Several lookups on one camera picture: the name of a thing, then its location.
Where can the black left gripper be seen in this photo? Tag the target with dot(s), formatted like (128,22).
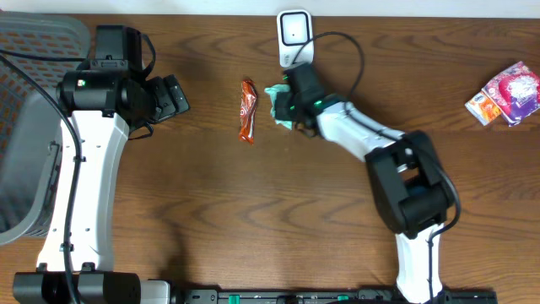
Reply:
(167,98)

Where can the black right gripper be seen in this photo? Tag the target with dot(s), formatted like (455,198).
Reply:
(281,100)

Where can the red snack wrapper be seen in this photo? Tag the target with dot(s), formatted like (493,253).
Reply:
(248,108)

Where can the orange tissue pack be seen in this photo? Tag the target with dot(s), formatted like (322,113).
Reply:
(483,108)

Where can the purple Carefree pad package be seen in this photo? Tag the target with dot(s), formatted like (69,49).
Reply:
(515,91)

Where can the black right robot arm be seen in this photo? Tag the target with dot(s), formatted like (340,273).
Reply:
(413,194)

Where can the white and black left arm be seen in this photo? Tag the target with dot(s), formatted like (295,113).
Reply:
(60,172)

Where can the white barcode scanner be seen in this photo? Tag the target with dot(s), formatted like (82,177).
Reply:
(294,30)

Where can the grey plastic mesh basket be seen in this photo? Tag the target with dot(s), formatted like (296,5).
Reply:
(35,49)

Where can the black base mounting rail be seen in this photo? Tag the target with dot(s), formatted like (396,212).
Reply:
(383,295)

